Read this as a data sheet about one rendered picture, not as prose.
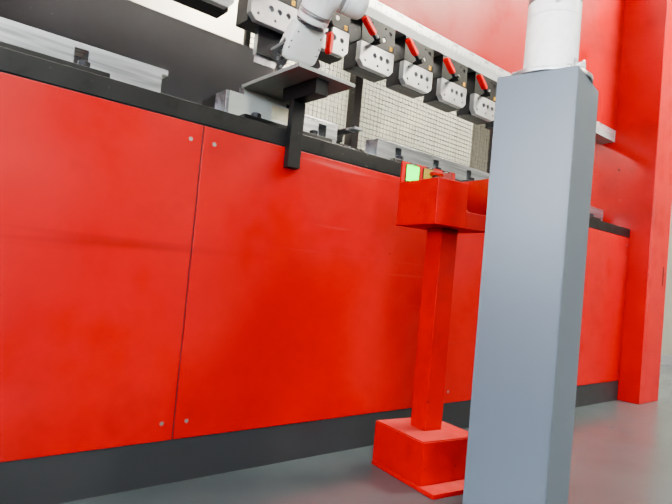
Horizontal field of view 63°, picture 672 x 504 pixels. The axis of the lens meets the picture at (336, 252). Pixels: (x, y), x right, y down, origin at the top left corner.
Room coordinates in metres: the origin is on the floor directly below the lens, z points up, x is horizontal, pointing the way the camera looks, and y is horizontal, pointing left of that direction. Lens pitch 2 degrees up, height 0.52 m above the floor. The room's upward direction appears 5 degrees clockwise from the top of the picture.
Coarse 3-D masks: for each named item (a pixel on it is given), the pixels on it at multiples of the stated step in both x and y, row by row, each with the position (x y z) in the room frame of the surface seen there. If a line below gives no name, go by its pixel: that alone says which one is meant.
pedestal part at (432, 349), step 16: (432, 240) 1.49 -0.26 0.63; (448, 240) 1.48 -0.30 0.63; (432, 256) 1.49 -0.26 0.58; (448, 256) 1.48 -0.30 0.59; (432, 272) 1.48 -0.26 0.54; (448, 272) 1.48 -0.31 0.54; (432, 288) 1.48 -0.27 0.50; (448, 288) 1.49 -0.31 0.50; (432, 304) 1.48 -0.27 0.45; (448, 304) 1.49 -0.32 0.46; (432, 320) 1.47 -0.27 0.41; (448, 320) 1.49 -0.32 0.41; (432, 336) 1.47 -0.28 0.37; (448, 336) 1.50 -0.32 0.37; (432, 352) 1.47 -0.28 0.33; (416, 368) 1.51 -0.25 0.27; (432, 368) 1.47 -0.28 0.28; (416, 384) 1.51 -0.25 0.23; (432, 384) 1.47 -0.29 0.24; (416, 400) 1.50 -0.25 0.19; (432, 400) 1.48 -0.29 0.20; (416, 416) 1.50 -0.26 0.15; (432, 416) 1.48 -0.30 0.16
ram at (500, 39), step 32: (384, 0) 1.77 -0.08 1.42; (416, 0) 1.87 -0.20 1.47; (448, 0) 1.98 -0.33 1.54; (480, 0) 2.10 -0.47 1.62; (512, 0) 2.24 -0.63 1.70; (608, 0) 2.78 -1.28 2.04; (416, 32) 1.88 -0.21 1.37; (448, 32) 1.99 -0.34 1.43; (480, 32) 2.11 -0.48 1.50; (512, 32) 2.25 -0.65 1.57; (608, 32) 2.80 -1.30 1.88; (512, 64) 2.26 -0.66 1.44; (608, 64) 2.82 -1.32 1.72; (608, 96) 2.84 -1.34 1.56
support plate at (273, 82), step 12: (276, 72) 1.35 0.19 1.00; (288, 72) 1.33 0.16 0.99; (300, 72) 1.32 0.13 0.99; (312, 72) 1.31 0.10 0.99; (324, 72) 1.33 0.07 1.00; (252, 84) 1.44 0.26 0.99; (264, 84) 1.43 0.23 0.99; (276, 84) 1.43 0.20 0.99; (288, 84) 1.42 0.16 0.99; (336, 84) 1.38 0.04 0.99; (348, 84) 1.38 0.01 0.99; (276, 96) 1.53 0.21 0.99
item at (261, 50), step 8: (256, 32) 1.52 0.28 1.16; (264, 32) 1.52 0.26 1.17; (256, 40) 1.52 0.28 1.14; (264, 40) 1.53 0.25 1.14; (272, 40) 1.54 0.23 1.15; (256, 48) 1.51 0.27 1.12; (264, 48) 1.53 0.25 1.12; (256, 56) 1.52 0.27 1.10; (264, 56) 1.53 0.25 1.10; (272, 56) 1.55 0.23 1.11; (264, 64) 1.54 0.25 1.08; (272, 64) 1.56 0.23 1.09
